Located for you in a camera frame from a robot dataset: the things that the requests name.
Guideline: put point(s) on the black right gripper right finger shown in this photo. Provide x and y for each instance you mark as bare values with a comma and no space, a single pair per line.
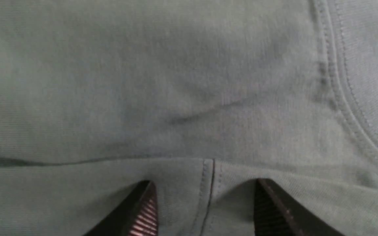
277,213

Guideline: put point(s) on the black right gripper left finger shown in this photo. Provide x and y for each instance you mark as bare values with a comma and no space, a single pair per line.
137,214

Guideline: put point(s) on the green long-sleeve top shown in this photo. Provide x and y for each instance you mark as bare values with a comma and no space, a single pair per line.
200,97

